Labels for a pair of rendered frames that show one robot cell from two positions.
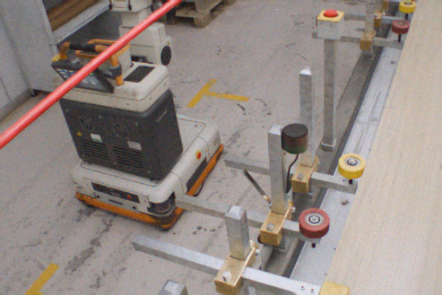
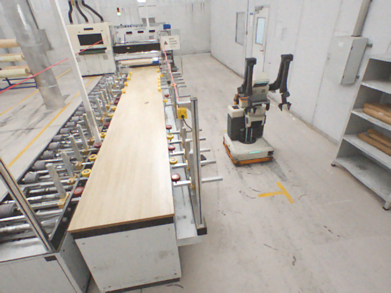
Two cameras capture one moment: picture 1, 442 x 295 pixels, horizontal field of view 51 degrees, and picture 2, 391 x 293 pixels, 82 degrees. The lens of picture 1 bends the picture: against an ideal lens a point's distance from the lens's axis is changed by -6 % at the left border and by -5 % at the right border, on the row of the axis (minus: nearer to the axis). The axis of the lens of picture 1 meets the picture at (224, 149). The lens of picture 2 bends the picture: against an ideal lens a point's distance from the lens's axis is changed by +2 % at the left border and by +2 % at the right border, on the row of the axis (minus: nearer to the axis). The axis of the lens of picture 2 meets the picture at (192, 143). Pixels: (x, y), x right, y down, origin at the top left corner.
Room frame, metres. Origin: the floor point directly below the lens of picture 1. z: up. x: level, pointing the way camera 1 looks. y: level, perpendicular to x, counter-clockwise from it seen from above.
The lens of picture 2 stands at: (4.07, -2.12, 2.11)
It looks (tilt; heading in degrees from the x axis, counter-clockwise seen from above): 31 degrees down; 144
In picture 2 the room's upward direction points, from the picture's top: 4 degrees counter-clockwise
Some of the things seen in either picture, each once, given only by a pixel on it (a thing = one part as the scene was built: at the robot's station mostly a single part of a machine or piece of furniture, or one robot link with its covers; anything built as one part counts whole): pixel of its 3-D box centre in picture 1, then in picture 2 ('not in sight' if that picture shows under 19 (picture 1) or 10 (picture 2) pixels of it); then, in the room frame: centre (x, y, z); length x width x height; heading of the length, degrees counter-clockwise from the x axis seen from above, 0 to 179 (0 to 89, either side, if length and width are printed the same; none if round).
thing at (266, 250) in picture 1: (277, 228); not in sight; (0.96, -0.12, 0.75); 0.26 x 0.01 x 0.10; 150
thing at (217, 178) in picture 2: not in sight; (198, 181); (2.86, -1.19, 0.81); 0.43 x 0.03 x 0.04; 60
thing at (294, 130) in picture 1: (295, 165); not in sight; (0.90, -0.17, 1.04); 0.06 x 0.06 x 0.22; 60
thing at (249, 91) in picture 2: not in sight; (249, 78); (2.41, 0.01, 1.40); 0.11 x 0.06 x 0.43; 60
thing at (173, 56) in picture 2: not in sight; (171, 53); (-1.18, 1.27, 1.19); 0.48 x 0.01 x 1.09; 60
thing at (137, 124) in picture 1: (121, 106); (246, 120); (2.03, 0.47, 0.59); 0.55 x 0.34 x 0.83; 60
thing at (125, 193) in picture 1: (115, 191); not in sight; (1.82, 0.57, 0.23); 0.41 x 0.02 x 0.08; 60
